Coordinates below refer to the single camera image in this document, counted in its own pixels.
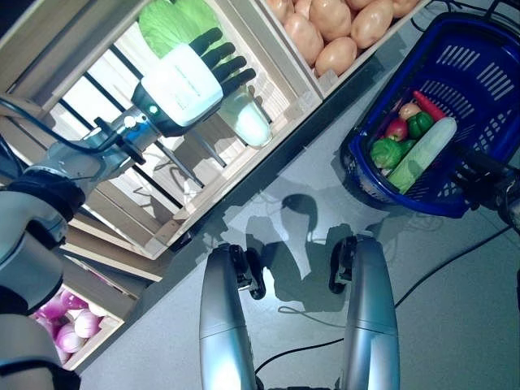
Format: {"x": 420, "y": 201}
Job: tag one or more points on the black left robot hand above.
{"x": 183, "y": 85}

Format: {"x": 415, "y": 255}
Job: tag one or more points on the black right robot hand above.
{"x": 487, "y": 183}

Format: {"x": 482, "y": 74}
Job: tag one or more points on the white green napa cabbage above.
{"x": 422, "y": 152}
{"x": 174, "y": 24}

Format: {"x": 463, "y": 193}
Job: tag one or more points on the blue plastic shopping basket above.
{"x": 406, "y": 77}

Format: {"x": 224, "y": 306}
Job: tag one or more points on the red plastic apple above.
{"x": 397, "y": 128}

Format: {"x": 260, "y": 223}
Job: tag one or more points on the brown plastic potato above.
{"x": 371, "y": 24}
{"x": 330, "y": 18}
{"x": 408, "y": 110}
{"x": 336, "y": 57}
{"x": 406, "y": 6}
{"x": 304, "y": 38}

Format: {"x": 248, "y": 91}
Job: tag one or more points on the wooden slat crate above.
{"x": 321, "y": 87}
{"x": 162, "y": 239}
{"x": 101, "y": 341}

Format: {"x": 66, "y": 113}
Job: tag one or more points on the silver right robot leg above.
{"x": 369, "y": 317}

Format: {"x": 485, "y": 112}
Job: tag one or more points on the silver robot leg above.
{"x": 227, "y": 317}
{"x": 369, "y": 317}

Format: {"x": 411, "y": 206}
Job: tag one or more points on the silver left robot leg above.
{"x": 227, "y": 317}

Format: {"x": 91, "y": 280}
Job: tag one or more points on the purple white turnip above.
{"x": 69, "y": 339}
{"x": 73, "y": 302}
{"x": 48, "y": 313}
{"x": 87, "y": 325}

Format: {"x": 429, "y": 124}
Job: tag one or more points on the wooden display shelf frame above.
{"x": 118, "y": 266}

